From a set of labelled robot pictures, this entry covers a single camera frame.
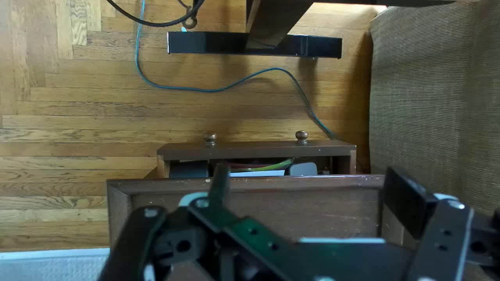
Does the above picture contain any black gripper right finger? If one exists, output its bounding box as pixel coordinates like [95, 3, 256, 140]
[381, 165, 500, 281]

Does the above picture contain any dark wooden nightstand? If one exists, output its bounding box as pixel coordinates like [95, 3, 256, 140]
[106, 173, 407, 281]

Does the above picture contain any white plastic charger device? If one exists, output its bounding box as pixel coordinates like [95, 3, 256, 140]
[287, 160, 318, 178]

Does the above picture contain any olive fabric sofa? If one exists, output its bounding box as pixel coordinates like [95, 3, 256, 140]
[367, 1, 500, 217]

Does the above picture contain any teal cable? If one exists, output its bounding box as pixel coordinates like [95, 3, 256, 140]
[131, 0, 340, 142]

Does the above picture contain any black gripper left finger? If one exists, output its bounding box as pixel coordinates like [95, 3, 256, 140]
[98, 162, 325, 281]

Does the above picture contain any thin dark cable loop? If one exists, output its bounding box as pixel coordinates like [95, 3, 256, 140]
[106, 0, 207, 29]

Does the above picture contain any black floor stand base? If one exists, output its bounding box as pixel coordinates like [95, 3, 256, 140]
[165, 0, 343, 59]

